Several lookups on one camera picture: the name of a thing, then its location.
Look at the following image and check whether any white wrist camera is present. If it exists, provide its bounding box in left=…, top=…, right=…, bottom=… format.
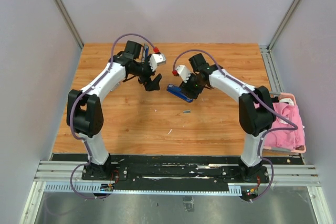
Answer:
left=175, top=65, right=192, bottom=83
left=149, top=54, right=166, bottom=71

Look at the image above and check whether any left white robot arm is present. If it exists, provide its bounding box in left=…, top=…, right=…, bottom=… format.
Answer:
left=67, top=41, right=166, bottom=180

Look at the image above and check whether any pink plastic basket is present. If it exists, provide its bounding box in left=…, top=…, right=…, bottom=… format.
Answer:
left=264, top=92, right=306, bottom=154

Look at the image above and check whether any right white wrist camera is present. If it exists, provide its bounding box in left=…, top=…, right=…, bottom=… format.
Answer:
left=175, top=65, right=192, bottom=83

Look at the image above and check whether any blue stapler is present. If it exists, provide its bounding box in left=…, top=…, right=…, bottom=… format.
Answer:
left=141, top=44, right=149, bottom=62
left=166, top=84, right=193, bottom=103

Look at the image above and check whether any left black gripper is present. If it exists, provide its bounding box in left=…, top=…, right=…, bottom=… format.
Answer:
left=131, top=55, right=162, bottom=91

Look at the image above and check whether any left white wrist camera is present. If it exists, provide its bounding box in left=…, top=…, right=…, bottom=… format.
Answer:
left=149, top=54, right=166, bottom=71

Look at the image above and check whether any pink cloth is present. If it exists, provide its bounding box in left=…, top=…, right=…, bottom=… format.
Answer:
left=264, top=102, right=305, bottom=150

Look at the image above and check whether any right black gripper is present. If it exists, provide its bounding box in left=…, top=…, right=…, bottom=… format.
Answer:
left=180, top=71, right=206, bottom=99

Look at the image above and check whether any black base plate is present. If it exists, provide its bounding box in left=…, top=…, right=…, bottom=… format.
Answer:
left=36, top=154, right=313, bottom=197

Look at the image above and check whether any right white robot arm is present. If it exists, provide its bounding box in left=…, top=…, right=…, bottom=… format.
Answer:
left=173, top=51, right=276, bottom=182

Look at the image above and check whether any grey cable duct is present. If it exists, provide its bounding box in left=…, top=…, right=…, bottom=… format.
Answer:
left=45, top=182, right=243, bottom=196

